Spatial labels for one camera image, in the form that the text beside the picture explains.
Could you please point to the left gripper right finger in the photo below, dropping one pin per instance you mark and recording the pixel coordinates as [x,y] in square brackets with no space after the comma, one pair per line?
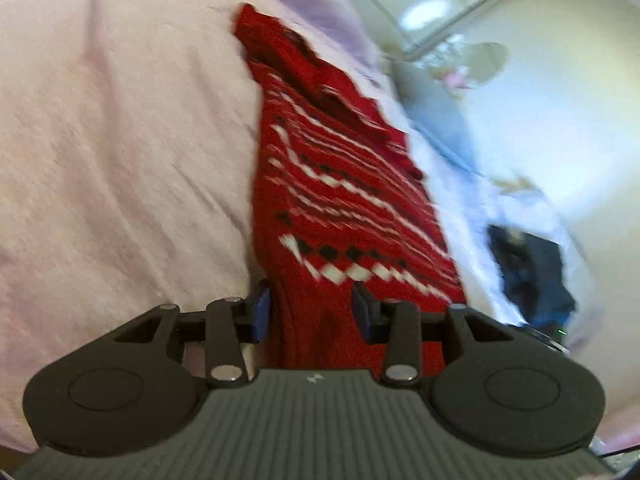
[397,324]

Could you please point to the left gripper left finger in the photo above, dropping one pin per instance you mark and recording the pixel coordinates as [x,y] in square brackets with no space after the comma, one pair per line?
[229,323]

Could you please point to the red knit sweater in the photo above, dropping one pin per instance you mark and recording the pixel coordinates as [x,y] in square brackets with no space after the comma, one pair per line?
[336,201]

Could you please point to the dark navy garment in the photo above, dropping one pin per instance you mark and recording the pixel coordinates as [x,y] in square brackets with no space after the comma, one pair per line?
[532,277]

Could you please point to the light blue cushion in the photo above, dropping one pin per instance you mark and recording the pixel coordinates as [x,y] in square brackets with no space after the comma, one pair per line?
[434,113]

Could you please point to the white bed duvet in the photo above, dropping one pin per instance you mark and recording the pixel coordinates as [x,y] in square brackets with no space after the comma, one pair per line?
[129,133]

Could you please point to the round vanity mirror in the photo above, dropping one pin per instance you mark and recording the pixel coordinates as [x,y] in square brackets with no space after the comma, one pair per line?
[485,61]

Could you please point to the lilac blanket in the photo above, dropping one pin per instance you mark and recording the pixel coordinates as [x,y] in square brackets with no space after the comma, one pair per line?
[310,5]

